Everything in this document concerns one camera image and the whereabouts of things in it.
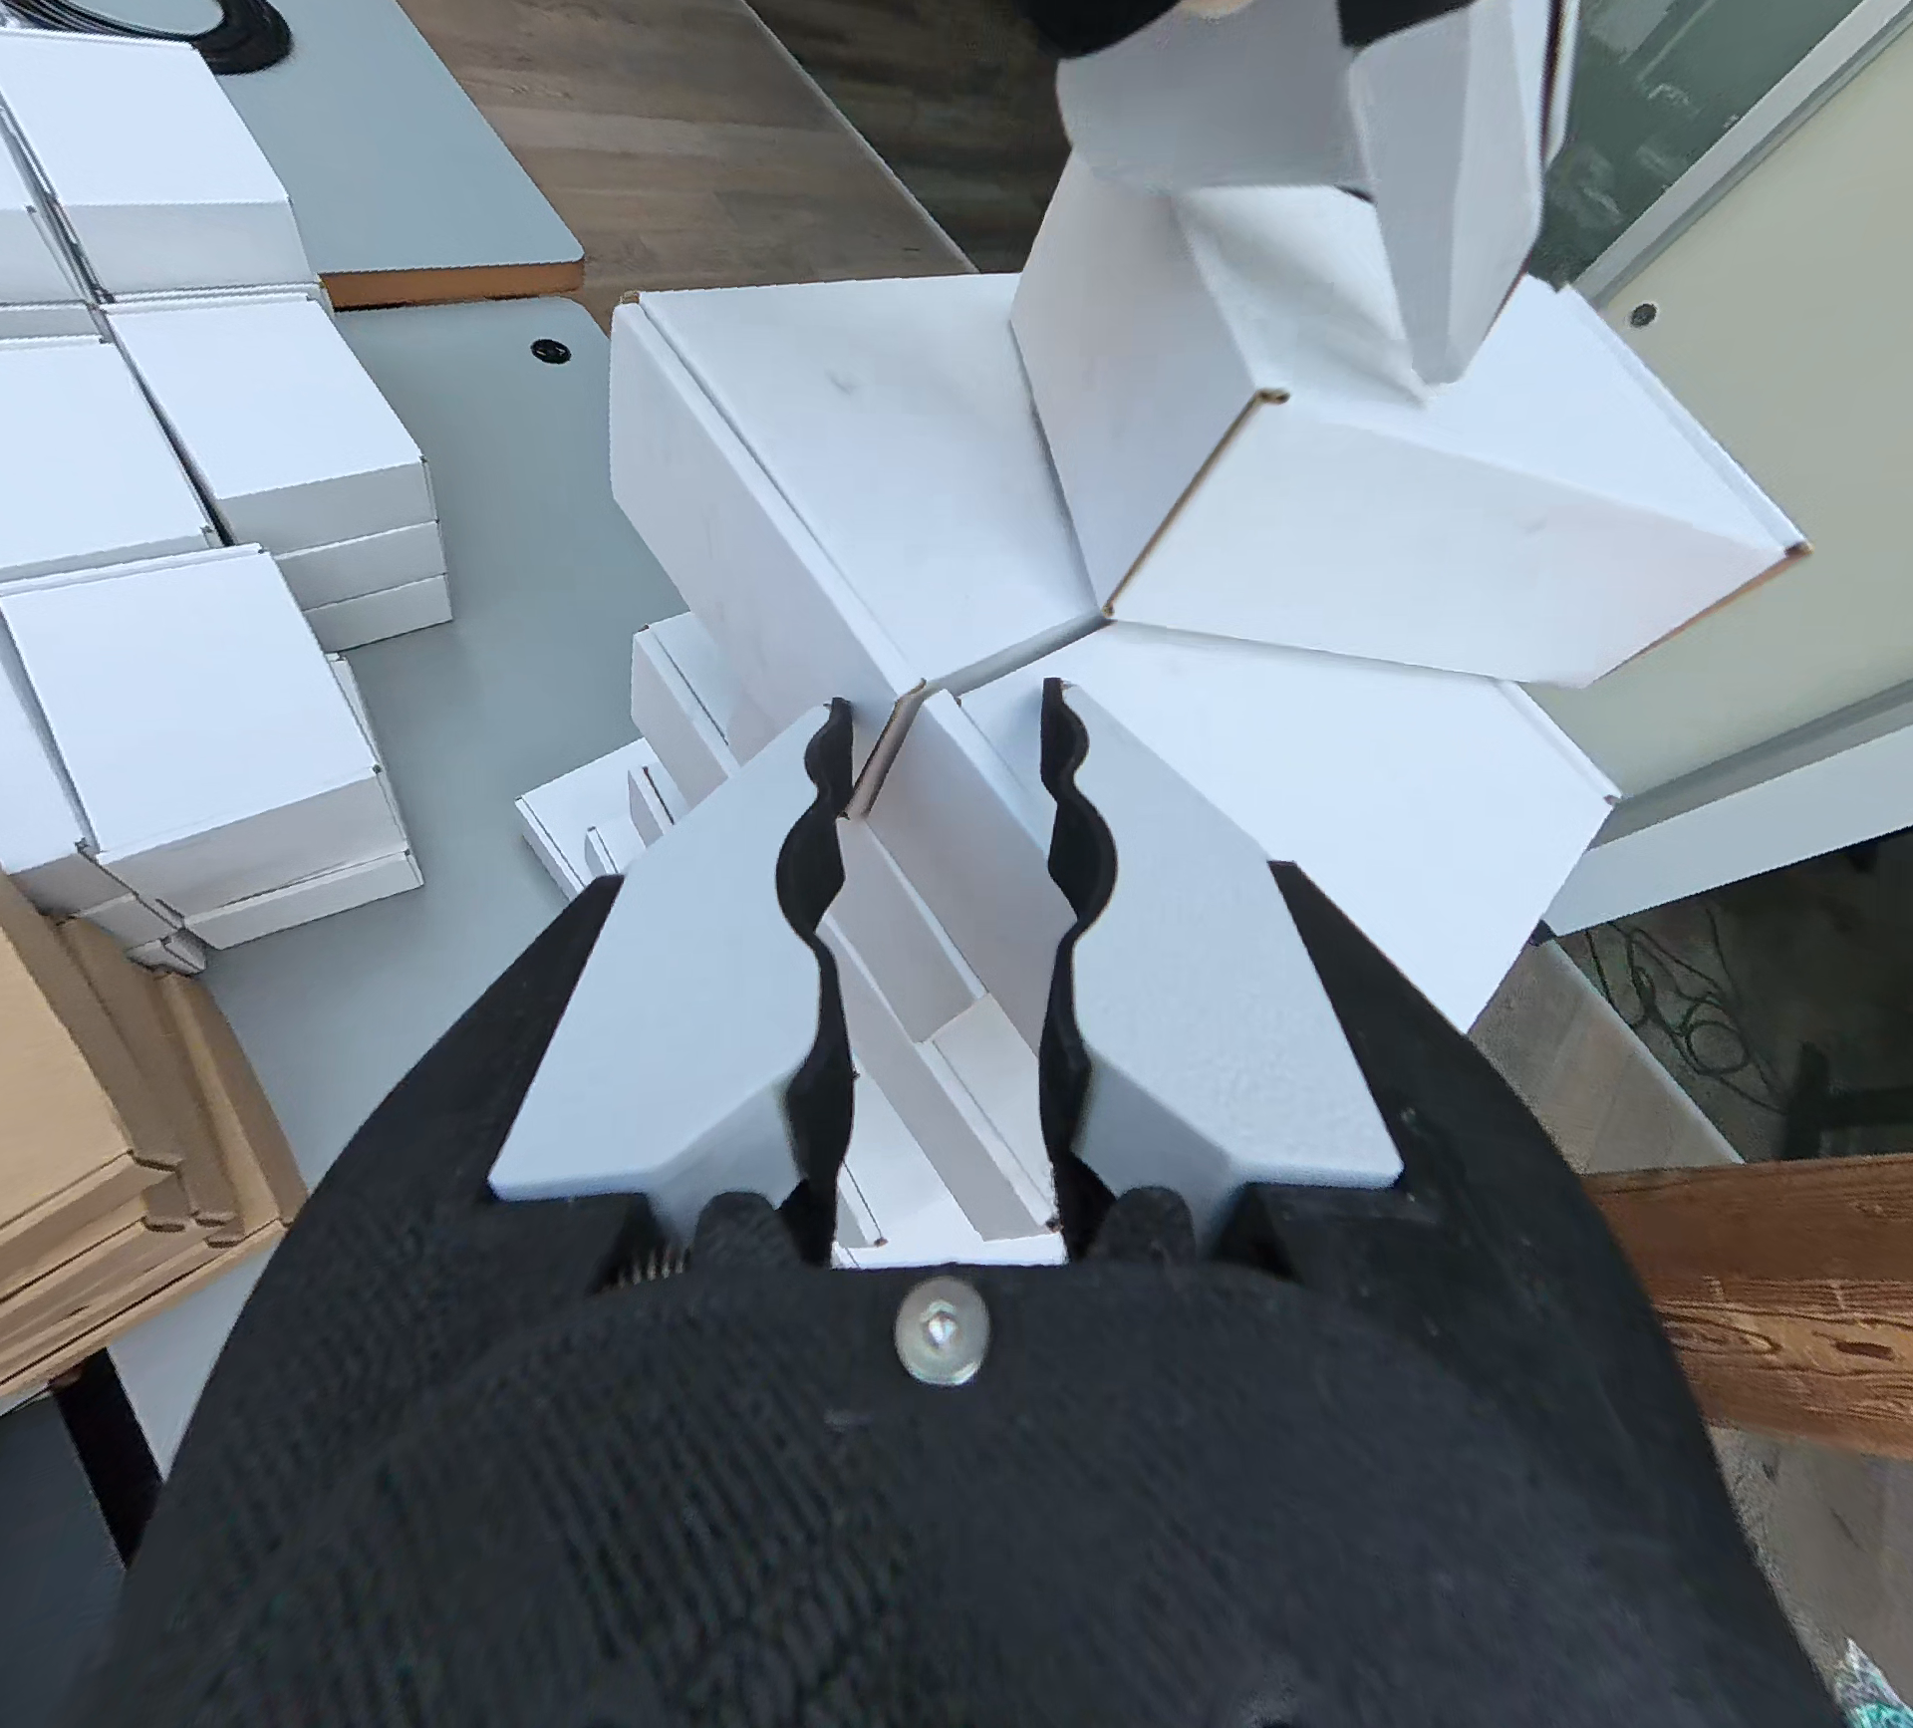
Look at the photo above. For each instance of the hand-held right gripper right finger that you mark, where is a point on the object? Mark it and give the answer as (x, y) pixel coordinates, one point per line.
(1226, 1024)

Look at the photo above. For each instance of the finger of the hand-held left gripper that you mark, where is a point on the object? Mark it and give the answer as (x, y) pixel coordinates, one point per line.
(1481, 144)

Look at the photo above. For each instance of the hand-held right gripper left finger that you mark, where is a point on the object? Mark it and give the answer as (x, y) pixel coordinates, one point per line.
(672, 1024)

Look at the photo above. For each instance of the grey desk with wooden edge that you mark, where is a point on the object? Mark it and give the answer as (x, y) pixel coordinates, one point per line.
(374, 114)

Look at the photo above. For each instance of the row of white boxes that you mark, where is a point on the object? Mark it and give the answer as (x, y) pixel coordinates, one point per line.
(913, 981)

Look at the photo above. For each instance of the stack of white boxes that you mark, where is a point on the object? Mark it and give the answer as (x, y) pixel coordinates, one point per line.
(180, 710)

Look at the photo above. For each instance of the stack of brown cardboard boxes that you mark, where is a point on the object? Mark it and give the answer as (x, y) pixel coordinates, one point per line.
(90, 1160)

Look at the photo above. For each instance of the teal patterned package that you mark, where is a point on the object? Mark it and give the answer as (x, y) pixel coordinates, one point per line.
(1884, 1698)

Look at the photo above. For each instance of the wooden post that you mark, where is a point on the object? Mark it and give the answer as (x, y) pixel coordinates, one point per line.
(1765, 1279)

